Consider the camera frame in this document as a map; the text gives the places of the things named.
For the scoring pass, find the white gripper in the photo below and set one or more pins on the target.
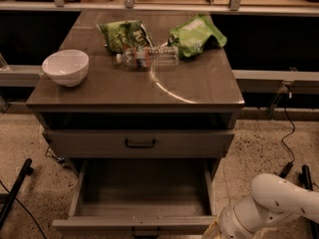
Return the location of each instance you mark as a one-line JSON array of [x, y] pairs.
[[227, 223]]

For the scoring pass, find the grey drawer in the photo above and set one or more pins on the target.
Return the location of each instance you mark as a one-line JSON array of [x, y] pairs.
[[144, 143], [141, 197]]

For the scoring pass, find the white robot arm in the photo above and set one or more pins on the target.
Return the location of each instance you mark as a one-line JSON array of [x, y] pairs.
[[271, 201]]

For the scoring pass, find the grey drawer cabinet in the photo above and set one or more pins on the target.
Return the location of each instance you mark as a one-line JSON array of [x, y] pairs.
[[200, 93]]

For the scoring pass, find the grey top drawer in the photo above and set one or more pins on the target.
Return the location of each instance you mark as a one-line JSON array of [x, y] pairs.
[[144, 143]]

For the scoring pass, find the black stand leg right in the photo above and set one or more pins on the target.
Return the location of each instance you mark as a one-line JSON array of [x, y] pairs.
[[306, 180]]

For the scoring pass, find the black stand leg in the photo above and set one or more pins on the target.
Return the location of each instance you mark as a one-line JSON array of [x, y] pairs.
[[306, 180], [7, 199]]

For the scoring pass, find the clear plastic water bottle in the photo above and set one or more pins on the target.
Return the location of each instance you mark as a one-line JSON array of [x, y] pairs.
[[146, 58]]

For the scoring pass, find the green chip bag right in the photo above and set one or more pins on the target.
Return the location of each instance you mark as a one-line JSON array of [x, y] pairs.
[[192, 36]]

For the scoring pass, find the green chip bag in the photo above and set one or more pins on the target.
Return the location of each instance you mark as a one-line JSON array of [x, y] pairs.
[[125, 34], [192, 36]]

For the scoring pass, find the black stand leg left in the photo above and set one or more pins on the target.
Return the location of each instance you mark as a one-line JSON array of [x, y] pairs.
[[7, 199]]

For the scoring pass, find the green chip bag left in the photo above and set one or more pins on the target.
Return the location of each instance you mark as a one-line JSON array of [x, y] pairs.
[[125, 34]]

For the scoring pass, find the white ceramic bowl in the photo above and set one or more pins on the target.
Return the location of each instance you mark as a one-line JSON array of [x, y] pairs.
[[67, 68]]

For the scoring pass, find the metal railing frame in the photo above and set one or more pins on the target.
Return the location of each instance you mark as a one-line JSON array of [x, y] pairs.
[[159, 4]]

